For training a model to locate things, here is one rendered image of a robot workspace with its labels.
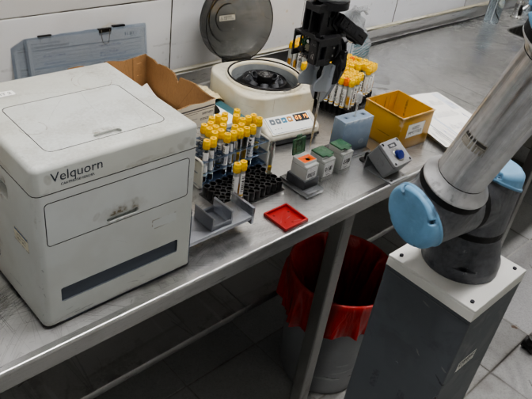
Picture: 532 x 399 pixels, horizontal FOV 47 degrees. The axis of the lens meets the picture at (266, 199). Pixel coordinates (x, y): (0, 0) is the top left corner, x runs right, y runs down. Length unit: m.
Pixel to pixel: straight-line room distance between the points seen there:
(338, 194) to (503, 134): 0.57
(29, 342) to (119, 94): 0.42
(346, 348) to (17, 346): 1.14
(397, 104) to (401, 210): 0.75
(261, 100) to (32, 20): 0.55
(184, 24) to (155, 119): 0.79
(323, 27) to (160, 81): 0.54
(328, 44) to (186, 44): 0.67
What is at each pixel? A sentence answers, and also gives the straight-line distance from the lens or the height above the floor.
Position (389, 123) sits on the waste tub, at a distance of 1.64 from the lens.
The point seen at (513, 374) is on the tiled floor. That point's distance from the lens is 2.45.
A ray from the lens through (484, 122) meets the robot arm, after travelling 0.95.
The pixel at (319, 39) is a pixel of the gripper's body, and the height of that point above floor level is 1.25.
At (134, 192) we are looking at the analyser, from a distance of 0.97.
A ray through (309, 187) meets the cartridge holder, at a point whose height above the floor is 0.89.
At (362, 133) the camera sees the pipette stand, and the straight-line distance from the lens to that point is 1.58.
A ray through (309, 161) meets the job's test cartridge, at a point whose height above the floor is 0.95.
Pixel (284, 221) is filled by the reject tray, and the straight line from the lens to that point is 1.29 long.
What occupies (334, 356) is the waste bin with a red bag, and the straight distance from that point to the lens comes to 1.96.
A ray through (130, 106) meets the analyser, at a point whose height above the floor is 1.17.
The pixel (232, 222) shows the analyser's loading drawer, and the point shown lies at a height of 0.92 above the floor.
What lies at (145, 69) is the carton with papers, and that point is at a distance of 1.63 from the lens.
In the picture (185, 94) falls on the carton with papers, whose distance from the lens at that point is 1.51.
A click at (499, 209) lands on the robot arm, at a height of 1.07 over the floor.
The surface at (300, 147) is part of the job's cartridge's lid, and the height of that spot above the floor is 0.96.
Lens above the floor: 1.64
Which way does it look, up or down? 34 degrees down
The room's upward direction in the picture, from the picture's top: 9 degrees clockwise
